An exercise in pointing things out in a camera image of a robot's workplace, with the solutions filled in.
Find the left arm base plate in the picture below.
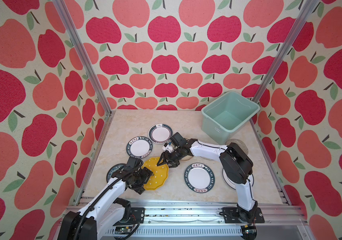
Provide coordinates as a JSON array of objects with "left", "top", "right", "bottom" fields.
[{"left": 114, "top": 208, "right": 145, "bottom": 226}]

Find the yellow polka dot plate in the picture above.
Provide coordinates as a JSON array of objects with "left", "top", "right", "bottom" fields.
[{"left": 142, "top": 157, "right": 169, "bottom": 191}]

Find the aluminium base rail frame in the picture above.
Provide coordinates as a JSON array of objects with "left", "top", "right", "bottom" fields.
[{"left": 50, "top": 196, "right": 316, "bottom": 240}]

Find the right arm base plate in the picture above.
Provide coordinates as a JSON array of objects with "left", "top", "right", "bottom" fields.
[{"left": 219, "top": 207, "right": 265, "bottom": 224}]

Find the aluminium frame post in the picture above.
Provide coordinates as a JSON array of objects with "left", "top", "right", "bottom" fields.
[
  {"left": 53, "top": 0, "right": 113, "bottom": 118},
  {"left": 252, "top": 0, "right": 319, "bottom": 103}
]

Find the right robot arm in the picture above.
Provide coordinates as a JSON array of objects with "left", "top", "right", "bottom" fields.
[{"left": 157, "top": 133, "right": 258, "bottom": 223}]

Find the green rim plate front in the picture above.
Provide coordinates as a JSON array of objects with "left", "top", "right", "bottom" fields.
[{"left": 184, "top": 163, "right": 216, "bottom": 194}]

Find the beige bamboo pattern plate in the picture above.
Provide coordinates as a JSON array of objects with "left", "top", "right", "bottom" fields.
[{"left": 180, "top": 154, "right": 194, "bottom": 162}]

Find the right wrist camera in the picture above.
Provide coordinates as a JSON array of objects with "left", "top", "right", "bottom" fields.
[{"left": 162, "top": 142, "right": 175, "bottom": 153}]

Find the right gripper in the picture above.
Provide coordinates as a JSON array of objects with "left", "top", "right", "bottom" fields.
[{"left": 153, "top": 147, "right": 181, "bottom": 168}]

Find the green rim plate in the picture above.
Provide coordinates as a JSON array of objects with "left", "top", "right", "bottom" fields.
[
  {"left": 184, "top": 163, "right": 216, "bottom": 194},
  {"left": 148, "top": 124, "right": 173, "bottom": 144},
  {"left": 126, "top": 136, "right": 153, "bottom": 159}
]

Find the black corrugated cable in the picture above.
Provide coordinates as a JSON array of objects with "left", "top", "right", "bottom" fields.
[{"left": 71, "top": 167, "right": 142, "bottom": 240}]

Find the mint green plastic bin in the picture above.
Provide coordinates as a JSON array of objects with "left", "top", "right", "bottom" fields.
[{"left": 201, "top": 92, "right": 260, "bottom": 145}]

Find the left aluminium frame post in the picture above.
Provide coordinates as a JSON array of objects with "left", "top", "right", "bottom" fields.
[{"left": 53, "top": 0, "right": 113, "bottom": 118}]

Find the green rim plate back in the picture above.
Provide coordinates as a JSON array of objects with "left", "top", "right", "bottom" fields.
[{"left": 148, "top": 124, "right": 173, "bottom": 144}]

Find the white black ring plate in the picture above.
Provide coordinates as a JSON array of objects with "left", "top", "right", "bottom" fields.
[{"left": 222, "top": 169, "right": 254, "bottom": 190}]

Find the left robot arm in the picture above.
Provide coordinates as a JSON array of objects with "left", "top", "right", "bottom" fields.
[{"left": 57, "top": 157, "right": 154, "bottom": 240}]

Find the grey glass plate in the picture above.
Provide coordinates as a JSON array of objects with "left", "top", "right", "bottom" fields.
[{"left": 225, "top": 139, "right": 249, "bottom": 155}]

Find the right aluminium frame post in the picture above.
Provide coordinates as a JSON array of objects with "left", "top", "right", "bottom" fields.
[{"left": 252, "top": 0, "right": 319, "bottom": 103}]

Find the blue patterned plate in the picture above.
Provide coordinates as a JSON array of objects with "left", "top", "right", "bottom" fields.
[{"left": 106, "top": 164, "right": 126, "bottom": 183}]

